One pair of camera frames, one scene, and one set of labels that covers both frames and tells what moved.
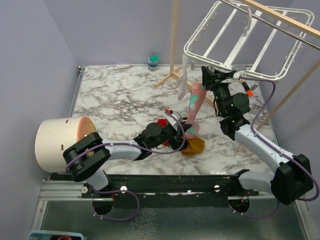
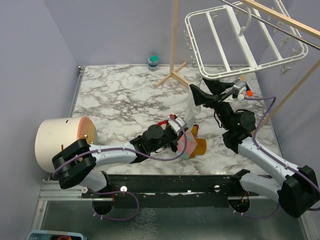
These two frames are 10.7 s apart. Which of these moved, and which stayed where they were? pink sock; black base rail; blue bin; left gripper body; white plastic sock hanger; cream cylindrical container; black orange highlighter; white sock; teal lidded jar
Moved: pink sock; white plastic sock hanger; white sock
Stayed: black orange highlighter; left gripper body; blue bin; cream cylindrical container; teal lidded jar; black base rail
